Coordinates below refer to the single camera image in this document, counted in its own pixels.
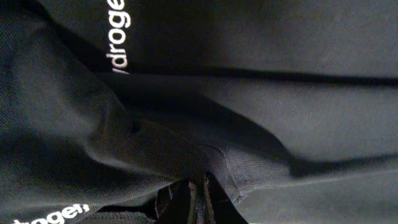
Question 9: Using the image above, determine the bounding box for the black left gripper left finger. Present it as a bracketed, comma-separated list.
[155, 180, 197, 224]

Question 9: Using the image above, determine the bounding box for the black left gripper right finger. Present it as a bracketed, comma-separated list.
[203, 172, 248, 224]

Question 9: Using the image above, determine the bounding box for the black polo shirt with logo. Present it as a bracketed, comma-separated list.
[1, 0, 397, 223]

